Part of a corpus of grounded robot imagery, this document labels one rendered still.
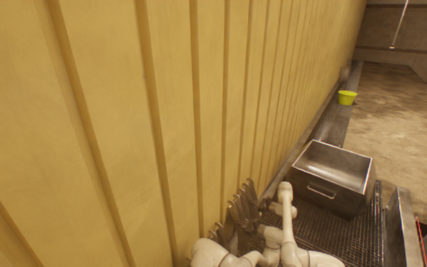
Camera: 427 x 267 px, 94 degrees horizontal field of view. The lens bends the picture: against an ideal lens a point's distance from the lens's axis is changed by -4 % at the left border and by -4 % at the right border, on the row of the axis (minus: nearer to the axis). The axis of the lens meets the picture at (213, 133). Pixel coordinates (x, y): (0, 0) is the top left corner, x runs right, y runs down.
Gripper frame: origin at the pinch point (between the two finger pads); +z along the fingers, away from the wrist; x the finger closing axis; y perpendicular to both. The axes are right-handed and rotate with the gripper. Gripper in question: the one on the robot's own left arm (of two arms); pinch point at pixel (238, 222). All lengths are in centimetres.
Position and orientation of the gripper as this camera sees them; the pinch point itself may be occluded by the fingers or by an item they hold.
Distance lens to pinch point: 182.2
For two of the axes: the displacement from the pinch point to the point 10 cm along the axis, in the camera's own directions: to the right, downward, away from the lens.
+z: -8.0, -0.6, 6.0
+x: 5.7, -3.8, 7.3
